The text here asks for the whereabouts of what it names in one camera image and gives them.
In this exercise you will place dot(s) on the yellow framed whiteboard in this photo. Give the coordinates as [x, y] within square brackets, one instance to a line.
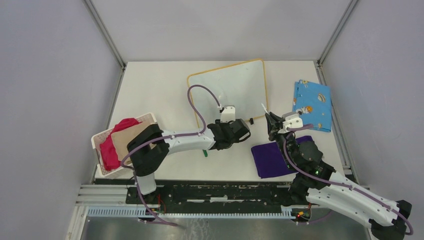
[242, 85]

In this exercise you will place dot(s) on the purple cloth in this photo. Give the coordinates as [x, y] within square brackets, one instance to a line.
[270, 161]

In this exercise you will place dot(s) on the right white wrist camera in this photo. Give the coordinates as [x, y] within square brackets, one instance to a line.
[290, 120]

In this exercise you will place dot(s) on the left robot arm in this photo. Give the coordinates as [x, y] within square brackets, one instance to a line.
[149, 148]

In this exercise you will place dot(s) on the red cloth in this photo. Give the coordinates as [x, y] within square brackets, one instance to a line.
[107, 150]

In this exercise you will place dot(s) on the white slotted cable duct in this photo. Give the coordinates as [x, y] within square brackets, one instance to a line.
[141, 212]

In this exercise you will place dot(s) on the aluminium frame post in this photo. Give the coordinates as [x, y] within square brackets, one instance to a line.
[104, 32]
[337, 31]

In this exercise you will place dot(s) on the white plastic basket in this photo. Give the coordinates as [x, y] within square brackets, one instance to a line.
[100, 138]

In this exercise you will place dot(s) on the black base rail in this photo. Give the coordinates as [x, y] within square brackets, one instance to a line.
[217, 197]

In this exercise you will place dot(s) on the left aluminium frame post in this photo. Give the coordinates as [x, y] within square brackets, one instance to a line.
[104, 32]

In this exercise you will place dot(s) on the right aluminium frame post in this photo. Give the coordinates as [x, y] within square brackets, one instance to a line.
[337, 31]

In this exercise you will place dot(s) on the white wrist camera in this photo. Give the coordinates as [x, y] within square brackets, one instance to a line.
[290, 120]
[227, 114]

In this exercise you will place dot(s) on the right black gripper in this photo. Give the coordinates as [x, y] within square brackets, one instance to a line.
[273, 125]

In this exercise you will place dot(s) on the tan cloth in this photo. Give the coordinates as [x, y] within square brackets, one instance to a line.
[121, 139]

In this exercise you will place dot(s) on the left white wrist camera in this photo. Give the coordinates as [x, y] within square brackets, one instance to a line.
[227, 114]

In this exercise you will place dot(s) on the blue cartoon cloth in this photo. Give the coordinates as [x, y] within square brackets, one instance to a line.
[312, 101]

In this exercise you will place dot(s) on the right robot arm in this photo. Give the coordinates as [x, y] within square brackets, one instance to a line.
[319, 183]

